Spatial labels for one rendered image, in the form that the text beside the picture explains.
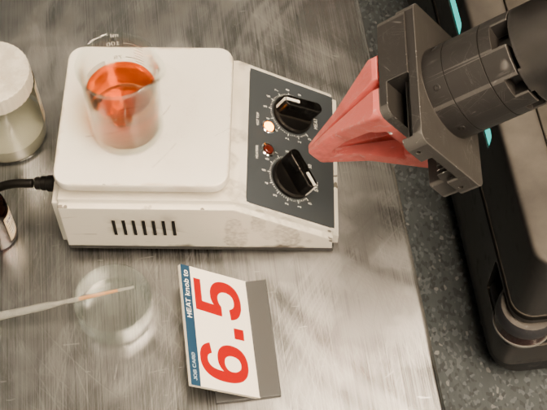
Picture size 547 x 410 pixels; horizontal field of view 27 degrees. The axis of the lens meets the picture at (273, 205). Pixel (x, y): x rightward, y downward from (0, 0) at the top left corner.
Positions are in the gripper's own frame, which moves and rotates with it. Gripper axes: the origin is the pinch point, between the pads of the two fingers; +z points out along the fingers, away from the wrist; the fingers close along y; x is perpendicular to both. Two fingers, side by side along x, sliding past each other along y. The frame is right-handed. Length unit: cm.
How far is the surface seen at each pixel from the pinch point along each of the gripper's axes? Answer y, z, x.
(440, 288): -38, 40, 81
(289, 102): -8.8, 5.9, 3.7
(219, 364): 9.7, 12.5, 4.5
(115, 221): 0.1, 16.8, -2.2
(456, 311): -34, 39, 82
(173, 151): -3.1, 10.9, -2.7
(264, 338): 6.7, 11.6, 8.0
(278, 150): -5.7, 7.6, 4.5
